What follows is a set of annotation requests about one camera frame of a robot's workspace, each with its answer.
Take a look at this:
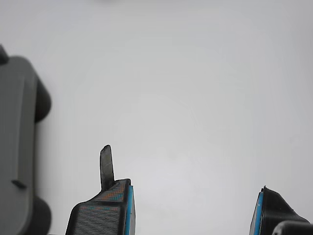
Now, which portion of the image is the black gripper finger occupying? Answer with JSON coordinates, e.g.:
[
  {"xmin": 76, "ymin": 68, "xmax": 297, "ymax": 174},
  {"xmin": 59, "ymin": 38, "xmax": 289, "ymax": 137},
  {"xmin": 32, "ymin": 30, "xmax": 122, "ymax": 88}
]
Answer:
[
  {"xmin": 65, "ymin": 144, "xmax": 136, "ymax": 235},
  {"xmin": 249, "ymin": 185, "xmax": 311, "ymax": 235}
]

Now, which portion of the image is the grey holder with black legs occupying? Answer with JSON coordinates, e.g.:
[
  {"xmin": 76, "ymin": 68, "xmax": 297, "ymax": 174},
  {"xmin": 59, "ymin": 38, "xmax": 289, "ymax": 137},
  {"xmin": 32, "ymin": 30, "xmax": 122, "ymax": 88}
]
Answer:
[{"xmin": 0, "ymin": 44, "xmax": 52, "ymax": 235}]

